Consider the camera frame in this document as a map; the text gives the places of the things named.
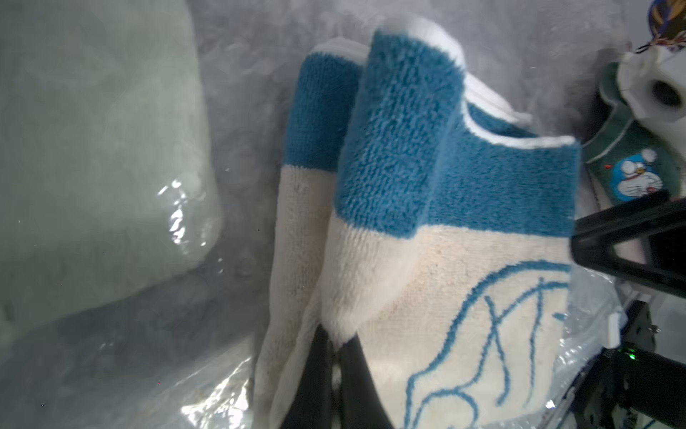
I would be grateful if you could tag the white paper roll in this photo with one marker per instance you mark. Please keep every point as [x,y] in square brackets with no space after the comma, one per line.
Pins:
[653,85]

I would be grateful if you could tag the green cartoon slipper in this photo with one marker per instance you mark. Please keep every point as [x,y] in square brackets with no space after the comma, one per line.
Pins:
[626,160]

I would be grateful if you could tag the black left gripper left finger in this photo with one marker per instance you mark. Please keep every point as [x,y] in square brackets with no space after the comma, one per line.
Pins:
[312,405]

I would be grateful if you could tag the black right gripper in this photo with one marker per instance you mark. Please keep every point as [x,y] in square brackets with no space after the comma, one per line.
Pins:
[641,241]

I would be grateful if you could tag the clear plastic vacuum bag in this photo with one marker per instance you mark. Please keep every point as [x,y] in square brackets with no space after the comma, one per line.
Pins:
[180,354]

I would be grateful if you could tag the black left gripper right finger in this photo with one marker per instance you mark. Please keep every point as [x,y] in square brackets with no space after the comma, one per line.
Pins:
[360,405]

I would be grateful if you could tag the cream and teal towel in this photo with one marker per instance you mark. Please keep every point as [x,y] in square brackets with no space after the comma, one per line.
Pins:
[418,212]

